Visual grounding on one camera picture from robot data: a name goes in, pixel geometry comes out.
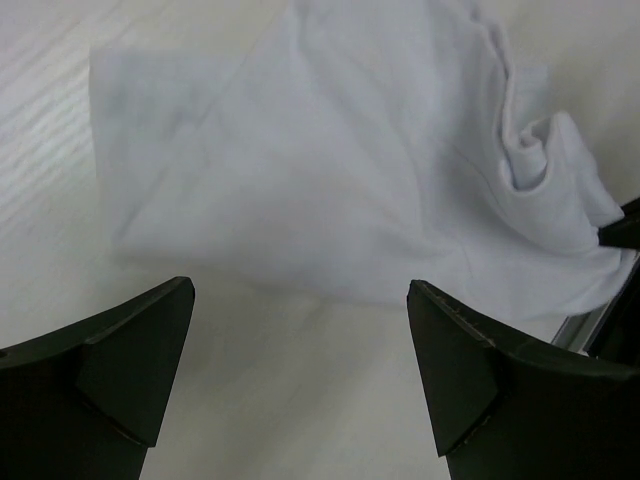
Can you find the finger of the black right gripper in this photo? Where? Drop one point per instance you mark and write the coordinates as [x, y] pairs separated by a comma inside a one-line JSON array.
[[624, 233]]

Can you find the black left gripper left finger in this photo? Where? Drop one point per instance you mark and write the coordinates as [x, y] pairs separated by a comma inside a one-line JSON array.
[[87, 401]]

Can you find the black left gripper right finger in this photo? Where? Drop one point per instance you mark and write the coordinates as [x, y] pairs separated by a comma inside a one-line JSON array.
[[506, 405]]

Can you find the white skirt cloth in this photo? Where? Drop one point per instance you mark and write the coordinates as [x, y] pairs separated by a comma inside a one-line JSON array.
[[358, 146]]

